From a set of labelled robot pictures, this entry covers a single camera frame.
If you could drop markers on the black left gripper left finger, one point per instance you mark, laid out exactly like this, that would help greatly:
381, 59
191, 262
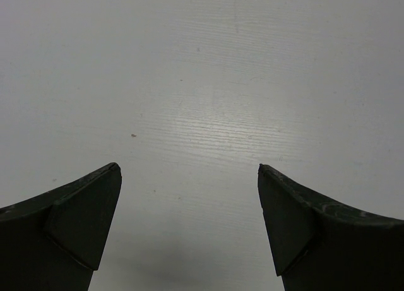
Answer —
55, 241

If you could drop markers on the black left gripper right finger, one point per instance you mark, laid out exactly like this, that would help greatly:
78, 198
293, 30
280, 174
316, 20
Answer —
319, 243

